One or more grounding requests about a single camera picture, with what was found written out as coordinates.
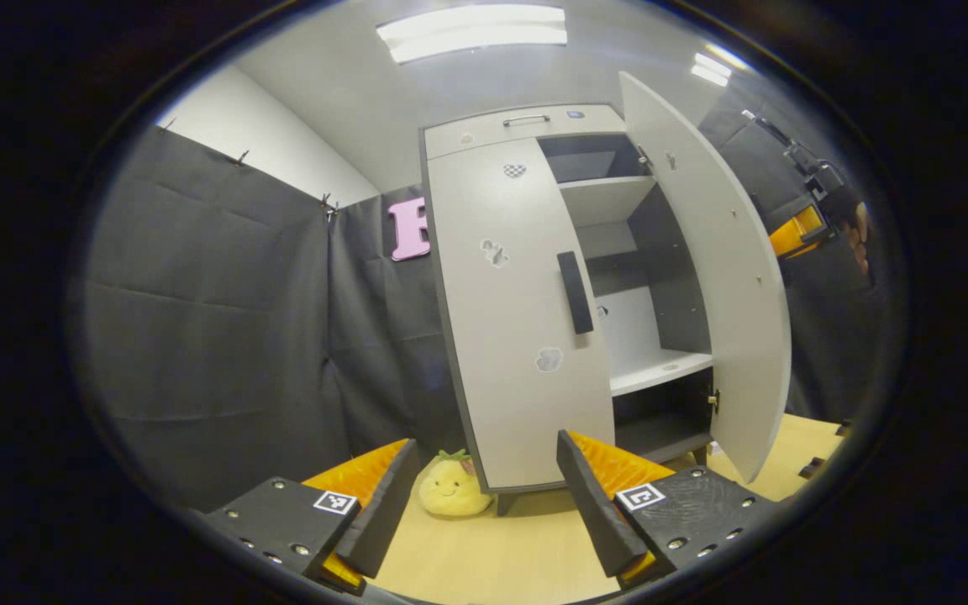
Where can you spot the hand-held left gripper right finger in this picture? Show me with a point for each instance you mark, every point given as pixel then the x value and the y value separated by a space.
pixel 597 512

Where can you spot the small ceiling light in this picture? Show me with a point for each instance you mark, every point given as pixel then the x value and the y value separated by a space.
pixel 712 67

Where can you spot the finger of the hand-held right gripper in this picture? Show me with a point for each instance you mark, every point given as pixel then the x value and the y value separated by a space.
pixel 797 231

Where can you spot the yellow plush toy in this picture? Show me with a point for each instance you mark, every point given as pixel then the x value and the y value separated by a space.
pixel 450 491

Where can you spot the black backdrop cloth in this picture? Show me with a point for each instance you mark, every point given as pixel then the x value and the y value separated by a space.
pixel 215 319

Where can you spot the grey double-door shoe cabinet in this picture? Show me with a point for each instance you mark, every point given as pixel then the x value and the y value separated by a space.
pixel 677 294

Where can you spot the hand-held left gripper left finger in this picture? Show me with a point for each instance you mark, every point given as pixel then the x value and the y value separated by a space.
pixel 379 512

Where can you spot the large ceiling light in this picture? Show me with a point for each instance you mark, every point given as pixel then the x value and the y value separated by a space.
pixel 471 32

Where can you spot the white cabinet shelf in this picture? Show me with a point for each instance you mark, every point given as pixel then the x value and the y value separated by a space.
pixel 602 197
pixel 652 370

